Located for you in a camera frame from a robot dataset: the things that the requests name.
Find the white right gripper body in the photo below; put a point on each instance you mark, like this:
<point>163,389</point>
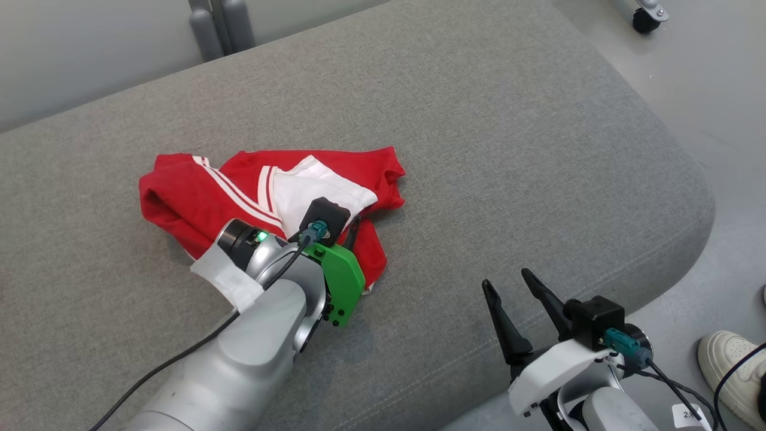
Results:
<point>556,368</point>

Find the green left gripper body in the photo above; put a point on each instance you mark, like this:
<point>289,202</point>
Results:
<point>342,281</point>

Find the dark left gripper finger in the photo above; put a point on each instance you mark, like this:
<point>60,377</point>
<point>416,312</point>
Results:
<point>354,232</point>

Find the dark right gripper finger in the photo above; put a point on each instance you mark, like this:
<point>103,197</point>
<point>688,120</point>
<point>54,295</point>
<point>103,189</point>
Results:
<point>508,329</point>
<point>553,305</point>

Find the red white basketball jersey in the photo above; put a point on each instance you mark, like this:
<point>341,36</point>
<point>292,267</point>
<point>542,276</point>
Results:
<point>191,197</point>

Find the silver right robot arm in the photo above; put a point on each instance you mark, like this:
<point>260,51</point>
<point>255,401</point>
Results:
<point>616,413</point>

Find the white tape wrap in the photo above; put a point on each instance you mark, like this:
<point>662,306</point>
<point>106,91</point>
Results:
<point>230,278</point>

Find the white paper label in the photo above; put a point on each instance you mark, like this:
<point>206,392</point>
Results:
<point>688,415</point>

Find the grey padded table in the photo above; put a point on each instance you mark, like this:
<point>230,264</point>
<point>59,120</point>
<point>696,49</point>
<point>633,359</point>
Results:
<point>491,149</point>

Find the white sneaker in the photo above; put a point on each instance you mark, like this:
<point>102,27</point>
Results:
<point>733,371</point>

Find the grey double-tube metal stand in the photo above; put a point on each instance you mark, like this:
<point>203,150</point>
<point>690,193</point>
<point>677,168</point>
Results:
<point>221,24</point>

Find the black caster wheel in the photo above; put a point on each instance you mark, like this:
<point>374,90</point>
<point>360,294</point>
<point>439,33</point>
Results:
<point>646,19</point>

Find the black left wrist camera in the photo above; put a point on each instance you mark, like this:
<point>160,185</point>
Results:
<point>326,216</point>

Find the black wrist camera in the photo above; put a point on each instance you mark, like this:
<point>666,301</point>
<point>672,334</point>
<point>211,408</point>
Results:
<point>326,216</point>
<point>595,320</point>

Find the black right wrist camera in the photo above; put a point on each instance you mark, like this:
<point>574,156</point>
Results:
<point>595,320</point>

